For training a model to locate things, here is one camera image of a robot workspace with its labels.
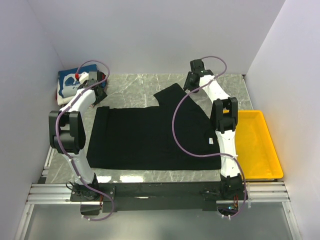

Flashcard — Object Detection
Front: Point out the black t shirt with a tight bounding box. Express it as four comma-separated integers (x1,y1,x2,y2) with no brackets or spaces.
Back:
86,84,221,171

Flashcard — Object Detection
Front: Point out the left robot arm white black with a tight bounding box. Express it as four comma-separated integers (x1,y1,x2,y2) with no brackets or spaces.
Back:
48,70,107,201

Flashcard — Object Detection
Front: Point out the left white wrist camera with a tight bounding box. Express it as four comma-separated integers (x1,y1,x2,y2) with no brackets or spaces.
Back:
75,72,89,83

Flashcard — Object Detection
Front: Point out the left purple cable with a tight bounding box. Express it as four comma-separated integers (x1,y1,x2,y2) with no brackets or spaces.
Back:
55,59,116,223

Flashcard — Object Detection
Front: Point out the yellow plastic tray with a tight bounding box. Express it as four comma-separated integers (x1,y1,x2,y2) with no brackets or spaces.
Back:
215,110,284,180

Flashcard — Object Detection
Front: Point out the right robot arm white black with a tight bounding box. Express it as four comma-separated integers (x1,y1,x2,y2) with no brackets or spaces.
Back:
183,58,248,200

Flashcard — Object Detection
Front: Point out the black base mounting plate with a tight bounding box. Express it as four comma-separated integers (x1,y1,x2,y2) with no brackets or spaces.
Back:
70,181,248,216

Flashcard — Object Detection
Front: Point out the purple cable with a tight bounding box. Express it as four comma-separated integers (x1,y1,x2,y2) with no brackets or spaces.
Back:
55,59,116,223
172,55,250,218

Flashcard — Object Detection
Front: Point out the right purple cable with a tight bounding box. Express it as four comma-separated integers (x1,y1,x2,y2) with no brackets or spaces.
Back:
172,55,250,218

